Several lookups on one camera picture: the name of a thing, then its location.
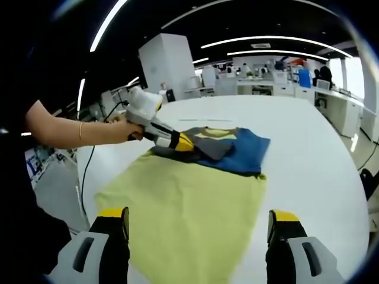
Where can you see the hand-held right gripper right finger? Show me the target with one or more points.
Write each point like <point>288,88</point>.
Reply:
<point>296,254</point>

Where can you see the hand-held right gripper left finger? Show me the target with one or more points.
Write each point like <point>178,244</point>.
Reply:
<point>97,251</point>

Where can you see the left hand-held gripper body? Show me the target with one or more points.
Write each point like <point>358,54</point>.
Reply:
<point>145,106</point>

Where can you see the yellow blue grey garment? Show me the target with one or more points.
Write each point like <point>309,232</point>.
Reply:
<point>192,213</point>

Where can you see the person's left hand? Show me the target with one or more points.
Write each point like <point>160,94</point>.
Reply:
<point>127,131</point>

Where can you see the black box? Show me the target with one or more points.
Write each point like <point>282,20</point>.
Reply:
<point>170,95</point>

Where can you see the short ceiling light strip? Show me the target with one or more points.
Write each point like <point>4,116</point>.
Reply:
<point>81,94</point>
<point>200,60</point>

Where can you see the person's dark clothing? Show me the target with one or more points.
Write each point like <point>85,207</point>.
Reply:
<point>23,222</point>

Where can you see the black chair part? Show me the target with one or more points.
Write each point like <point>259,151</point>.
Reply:
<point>367,183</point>

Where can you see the white storage crate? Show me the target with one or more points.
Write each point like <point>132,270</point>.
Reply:
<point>279,77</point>

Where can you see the ceiling air vent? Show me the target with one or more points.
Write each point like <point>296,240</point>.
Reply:
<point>260,45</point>

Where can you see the blue container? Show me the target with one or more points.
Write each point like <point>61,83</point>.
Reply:
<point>305,78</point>

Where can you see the white counter cabinets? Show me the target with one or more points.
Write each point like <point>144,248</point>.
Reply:
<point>340,109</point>

